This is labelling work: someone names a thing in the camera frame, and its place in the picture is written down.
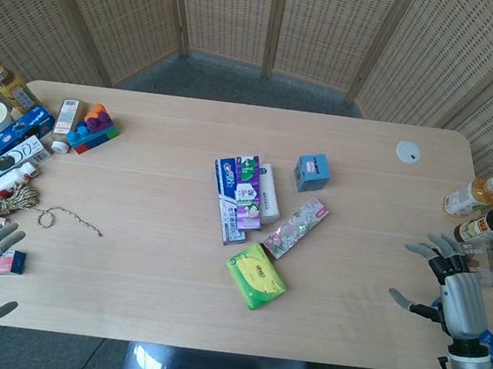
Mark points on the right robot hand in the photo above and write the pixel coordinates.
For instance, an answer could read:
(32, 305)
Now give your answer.
(461, 293)

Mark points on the green tissue pack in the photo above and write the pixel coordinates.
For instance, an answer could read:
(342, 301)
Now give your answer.
(256, 277)

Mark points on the pink navy small box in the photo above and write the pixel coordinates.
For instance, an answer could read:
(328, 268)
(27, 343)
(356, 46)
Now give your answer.
(10, 262)

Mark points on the dark tea bottle black cap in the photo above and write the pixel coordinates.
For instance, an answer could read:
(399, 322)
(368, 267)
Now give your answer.
(486, 226)

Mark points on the white red tube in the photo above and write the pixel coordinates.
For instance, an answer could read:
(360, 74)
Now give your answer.
(4, 179)

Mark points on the yellow juice bottle white cap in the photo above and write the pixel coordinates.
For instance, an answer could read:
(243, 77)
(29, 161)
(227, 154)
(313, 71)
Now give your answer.
(472, 197)

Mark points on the white cookie box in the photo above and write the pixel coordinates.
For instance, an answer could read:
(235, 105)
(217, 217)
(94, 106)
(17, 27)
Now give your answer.
(6, 163)

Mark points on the blue cookie box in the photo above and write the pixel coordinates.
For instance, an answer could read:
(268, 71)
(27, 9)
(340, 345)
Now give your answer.
(14, 135)

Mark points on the tan jar white label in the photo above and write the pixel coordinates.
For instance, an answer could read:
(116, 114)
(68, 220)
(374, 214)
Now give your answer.
(67, 122)

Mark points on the floral pink toothpaste box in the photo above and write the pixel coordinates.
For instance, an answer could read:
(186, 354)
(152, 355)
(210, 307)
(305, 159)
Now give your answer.
(296, 228)

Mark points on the colourful toy block stack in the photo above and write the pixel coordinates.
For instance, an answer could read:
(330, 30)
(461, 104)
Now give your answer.
(93, 131)

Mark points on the small blue cube box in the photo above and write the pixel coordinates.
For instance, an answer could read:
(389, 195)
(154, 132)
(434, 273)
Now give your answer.
(313, 172)

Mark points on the white tube box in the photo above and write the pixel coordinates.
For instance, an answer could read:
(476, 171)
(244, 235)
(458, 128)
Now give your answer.
(270, 196)

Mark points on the purple green toothpaste box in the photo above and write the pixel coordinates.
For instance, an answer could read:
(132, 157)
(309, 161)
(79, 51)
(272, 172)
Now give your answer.
(248, 191)

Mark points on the blue white toothpaste box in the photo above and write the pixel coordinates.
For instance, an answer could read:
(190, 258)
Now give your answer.
(228, 202)

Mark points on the wooden folding screen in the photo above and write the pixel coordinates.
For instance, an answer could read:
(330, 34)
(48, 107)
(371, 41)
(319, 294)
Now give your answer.
(264, 30)

